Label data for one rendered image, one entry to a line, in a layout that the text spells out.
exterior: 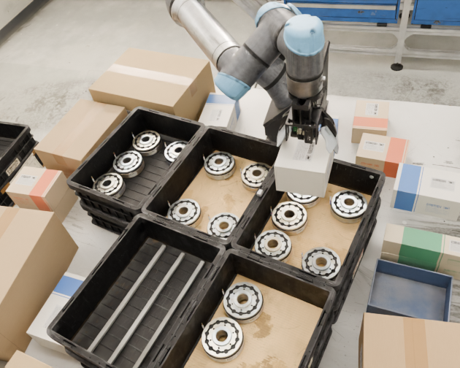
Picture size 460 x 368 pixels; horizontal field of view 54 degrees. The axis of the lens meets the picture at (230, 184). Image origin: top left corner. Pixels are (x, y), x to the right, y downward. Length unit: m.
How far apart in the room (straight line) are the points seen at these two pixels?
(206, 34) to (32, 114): 2.62
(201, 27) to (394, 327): 0.84
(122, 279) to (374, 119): 1.04
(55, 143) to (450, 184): 1.36
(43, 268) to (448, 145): 1.42
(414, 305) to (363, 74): 2.15
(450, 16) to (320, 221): 2.06
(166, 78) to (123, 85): 0.18
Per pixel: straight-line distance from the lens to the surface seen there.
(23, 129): 2.43
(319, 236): 1.33
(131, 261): 1.38
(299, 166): 1.07
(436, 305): 1.41
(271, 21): 0.99
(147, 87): 1.83
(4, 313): 1.42
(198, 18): 1.17
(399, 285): 1.42
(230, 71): 1.00
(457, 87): 3.25
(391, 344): 1.17
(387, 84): 3.21
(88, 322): 1.33
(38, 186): 1.69
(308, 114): 1.01
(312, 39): 0.90
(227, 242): 1.21
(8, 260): 1.47
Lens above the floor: 1.93
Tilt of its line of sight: 48 degrees down
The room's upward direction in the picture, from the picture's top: 12 degrees counter-clockwise
